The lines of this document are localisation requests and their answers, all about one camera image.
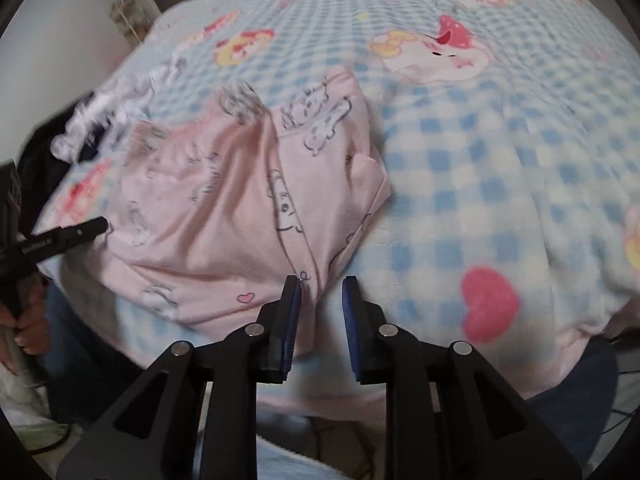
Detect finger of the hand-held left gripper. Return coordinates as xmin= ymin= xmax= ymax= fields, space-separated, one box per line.
xmin=17 ymin=216 xmax=110 ymax=266

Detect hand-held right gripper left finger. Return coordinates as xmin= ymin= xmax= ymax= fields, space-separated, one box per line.
xmin=56 ymin=275 xmax=302 ymax=480

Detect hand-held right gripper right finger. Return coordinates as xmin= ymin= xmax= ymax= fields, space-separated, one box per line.
xmin=341 ymin=276 xmax=583 ymax=480

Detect pink printed pants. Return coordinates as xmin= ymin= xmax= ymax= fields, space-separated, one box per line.
xmin=107 ymin=65 xmax=392 ymax=333

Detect person's left hand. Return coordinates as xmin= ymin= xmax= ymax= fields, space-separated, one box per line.
xmin=0 ymin=280 xmax=51 ymax=366

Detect dark cloth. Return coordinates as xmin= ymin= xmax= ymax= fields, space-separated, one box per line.
xmin=17 ymin=91 xmax=108 ymax=233

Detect person's blue jeans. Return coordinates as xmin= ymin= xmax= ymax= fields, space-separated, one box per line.
xmin=42 ymin=280 xmax=621 ymax=468

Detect white ruffled garment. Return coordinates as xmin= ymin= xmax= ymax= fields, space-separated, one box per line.
xmin=50 ymin=55 xmax=188 ymax=163

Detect blue checked cartoon blanket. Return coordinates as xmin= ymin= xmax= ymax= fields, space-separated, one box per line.
xmin=35 ymin=0 xmax=640 ymax=416

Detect white wire rack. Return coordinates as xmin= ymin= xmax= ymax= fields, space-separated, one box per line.
xmin=110 ymin=0 xmax=152 ymax=47

